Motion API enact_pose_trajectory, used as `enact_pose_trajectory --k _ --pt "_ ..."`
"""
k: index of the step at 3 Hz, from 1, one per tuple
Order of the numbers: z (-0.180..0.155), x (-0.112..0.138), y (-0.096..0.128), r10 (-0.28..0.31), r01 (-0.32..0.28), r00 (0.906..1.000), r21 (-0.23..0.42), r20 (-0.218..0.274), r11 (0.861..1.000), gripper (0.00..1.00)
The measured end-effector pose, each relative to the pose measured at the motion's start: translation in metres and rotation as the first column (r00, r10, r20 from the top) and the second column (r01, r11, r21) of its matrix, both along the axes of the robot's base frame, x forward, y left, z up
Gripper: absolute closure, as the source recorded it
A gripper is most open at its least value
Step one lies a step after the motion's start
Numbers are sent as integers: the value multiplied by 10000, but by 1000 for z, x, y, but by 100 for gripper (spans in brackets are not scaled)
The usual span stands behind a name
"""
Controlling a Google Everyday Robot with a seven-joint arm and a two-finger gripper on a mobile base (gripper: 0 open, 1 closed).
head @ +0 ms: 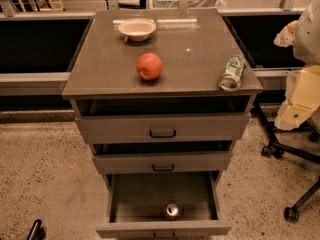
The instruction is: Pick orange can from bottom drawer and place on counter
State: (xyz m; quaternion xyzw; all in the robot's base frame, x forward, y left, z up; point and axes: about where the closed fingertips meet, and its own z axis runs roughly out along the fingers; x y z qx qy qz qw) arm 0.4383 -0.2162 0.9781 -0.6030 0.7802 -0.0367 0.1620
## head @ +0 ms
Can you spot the orange soda can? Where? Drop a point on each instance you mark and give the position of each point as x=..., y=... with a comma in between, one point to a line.
x=172, y=211

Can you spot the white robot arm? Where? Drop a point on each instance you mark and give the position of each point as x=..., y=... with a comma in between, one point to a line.
x=302, y=96

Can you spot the grey drawer cabinet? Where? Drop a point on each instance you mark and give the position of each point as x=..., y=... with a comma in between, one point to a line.
x=194, y=47

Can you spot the grey top drawer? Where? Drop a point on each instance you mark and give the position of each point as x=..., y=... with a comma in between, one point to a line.
x=186, y=119

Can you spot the grey drawer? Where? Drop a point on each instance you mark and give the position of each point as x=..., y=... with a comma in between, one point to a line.
x=137, y=206
x=186, y=119
x=162, y=157

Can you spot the grey middle drawer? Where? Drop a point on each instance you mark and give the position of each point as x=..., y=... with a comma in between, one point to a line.
x=162, y=157

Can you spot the green soda can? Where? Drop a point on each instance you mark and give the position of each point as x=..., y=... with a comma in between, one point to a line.
x=232, y=73

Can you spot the grey bottom drawer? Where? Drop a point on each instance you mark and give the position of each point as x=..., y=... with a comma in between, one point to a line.
x=137, y=206

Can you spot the red apple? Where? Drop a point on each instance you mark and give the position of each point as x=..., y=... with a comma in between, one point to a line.
x=149, y=66

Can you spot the white bowl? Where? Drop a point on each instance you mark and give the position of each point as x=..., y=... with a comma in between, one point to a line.
x=137, y=29

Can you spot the black object bottom left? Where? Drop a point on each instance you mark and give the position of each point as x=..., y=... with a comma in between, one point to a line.
x=36, y=232

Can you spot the white wire basket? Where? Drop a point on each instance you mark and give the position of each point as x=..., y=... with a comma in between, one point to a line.
x=174, y=4

